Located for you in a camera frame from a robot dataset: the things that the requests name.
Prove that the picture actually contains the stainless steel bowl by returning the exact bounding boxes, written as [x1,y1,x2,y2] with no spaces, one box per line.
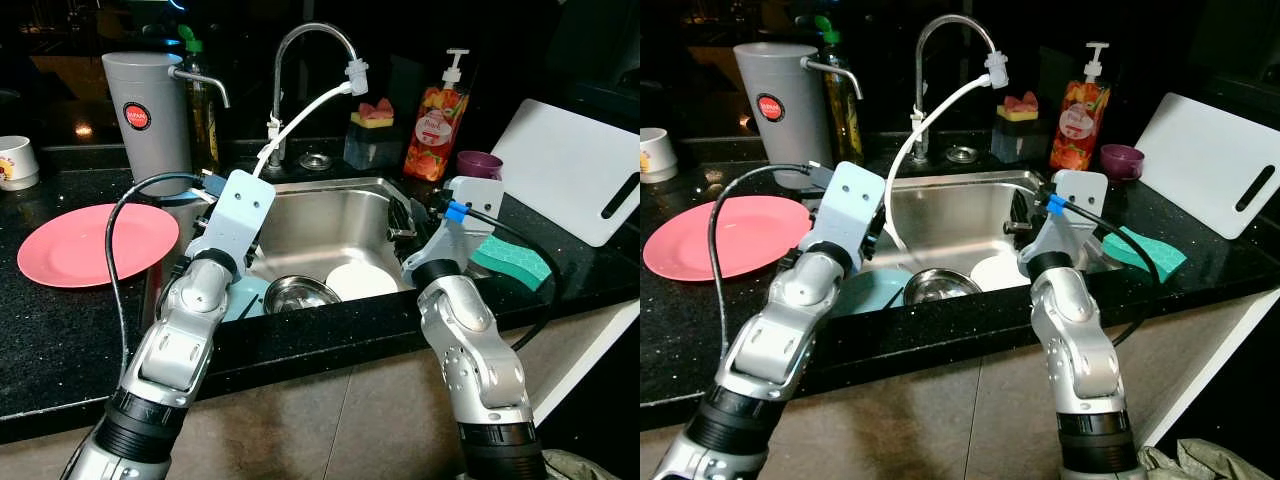
[903,267,983,306]
[262,275,343,315]

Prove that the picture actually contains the pink round plate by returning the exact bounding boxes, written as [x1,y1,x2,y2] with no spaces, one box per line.
[642,195,813,282]
[17,203,181,289]

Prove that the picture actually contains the light blue plate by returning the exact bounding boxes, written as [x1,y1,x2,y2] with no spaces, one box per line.
[850,267,913,316]
[222,275,269,323]

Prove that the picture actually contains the stainless steel sink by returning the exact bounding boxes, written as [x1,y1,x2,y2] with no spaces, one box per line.
[790,170,1121,316]
[145,177,426,326]

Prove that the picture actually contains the black sponge holder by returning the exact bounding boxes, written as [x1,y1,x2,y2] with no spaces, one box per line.
[343,127,402,171]
[990,120,1049,164]

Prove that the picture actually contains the white bowl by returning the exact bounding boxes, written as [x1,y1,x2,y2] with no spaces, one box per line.
[968,254,1031,293]
[325,262,401,302]

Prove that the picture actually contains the small purple cup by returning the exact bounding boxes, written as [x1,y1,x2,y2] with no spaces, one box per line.
[1100,144,1146,181]
[457,150,504,181]

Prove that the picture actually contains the orange soap pump bottle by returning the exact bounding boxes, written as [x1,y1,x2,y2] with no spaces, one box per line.
[1049,42,1112,173]
[403,49,471,183]

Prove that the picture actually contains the yellow and red sponge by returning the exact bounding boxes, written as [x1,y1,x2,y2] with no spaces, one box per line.
[350,100,395,130]
[997,92,1041,123]

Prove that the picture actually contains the oil bottle with green cap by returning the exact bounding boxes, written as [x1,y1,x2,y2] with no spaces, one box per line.
[177,25,221,176]
[815,15,865,169]

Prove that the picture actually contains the green wavy sponge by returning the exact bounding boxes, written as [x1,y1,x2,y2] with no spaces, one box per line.
[1103,225,1188,284]
[470,232,553,292]

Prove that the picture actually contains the grey water filter canister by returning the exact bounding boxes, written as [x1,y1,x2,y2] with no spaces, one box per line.
[733,42,864,191]
[101,51,231,198]

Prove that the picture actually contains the white plastic cutting board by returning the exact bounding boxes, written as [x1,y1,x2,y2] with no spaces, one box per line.
[490,98,641,248]
[1135,92,1280,239]

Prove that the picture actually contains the chrome gooseneck faucet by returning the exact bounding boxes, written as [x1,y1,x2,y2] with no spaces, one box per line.
[910,14,1013,164]
[266,22,370,171]

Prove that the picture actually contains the white printed mug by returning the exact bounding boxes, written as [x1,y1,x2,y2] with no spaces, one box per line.
[640,127,681,184]
[0,136,41,191]

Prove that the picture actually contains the olive green crumpled fabric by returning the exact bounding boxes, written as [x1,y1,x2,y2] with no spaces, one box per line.
[1140,438,1276,480]
[540,448,606,480]

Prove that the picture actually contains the white flexible hose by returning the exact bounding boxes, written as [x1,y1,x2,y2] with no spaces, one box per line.
[883,75,996,251]
[250,82,353,181]

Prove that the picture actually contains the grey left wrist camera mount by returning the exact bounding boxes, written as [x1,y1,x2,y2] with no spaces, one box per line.
[183,169,278,276]
[797,161,887,271]

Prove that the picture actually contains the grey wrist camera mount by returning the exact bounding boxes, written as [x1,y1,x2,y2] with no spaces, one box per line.
[797,161,887,271]
[183,169,278,276]
[1018,169,1109,276]
[402,177,505,286]

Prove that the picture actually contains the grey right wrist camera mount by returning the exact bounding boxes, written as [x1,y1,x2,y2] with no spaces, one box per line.
[402,177,505,286]
[1018,169,1109,276]

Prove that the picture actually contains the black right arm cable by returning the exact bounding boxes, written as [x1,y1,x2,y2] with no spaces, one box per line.
[1040,193,1166,346]
[440,200,561,351]

